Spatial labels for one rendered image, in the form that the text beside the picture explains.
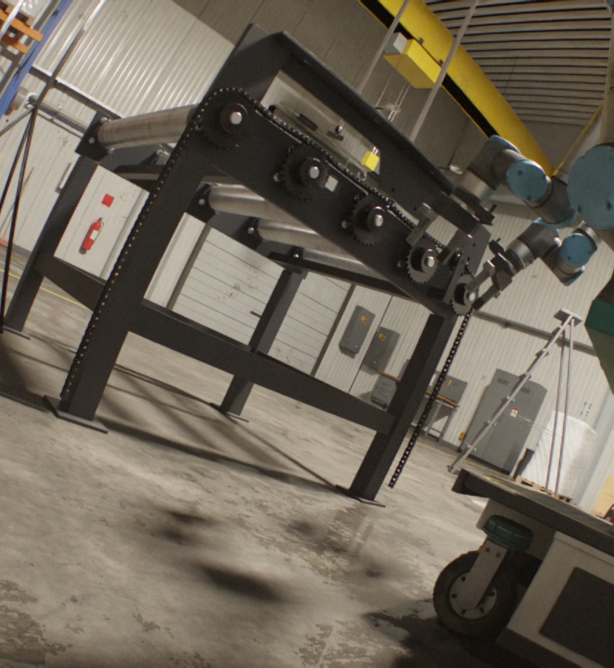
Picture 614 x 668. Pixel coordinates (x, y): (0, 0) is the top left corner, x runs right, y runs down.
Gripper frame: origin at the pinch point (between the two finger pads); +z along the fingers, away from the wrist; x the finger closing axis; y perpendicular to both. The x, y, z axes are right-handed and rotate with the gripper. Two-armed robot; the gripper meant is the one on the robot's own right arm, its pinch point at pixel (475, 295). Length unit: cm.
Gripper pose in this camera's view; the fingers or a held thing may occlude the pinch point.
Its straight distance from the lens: 183.1
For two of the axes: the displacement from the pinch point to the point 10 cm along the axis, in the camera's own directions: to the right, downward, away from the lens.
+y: 5.5, 6.8, -4.8
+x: 3.6, 3.2, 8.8
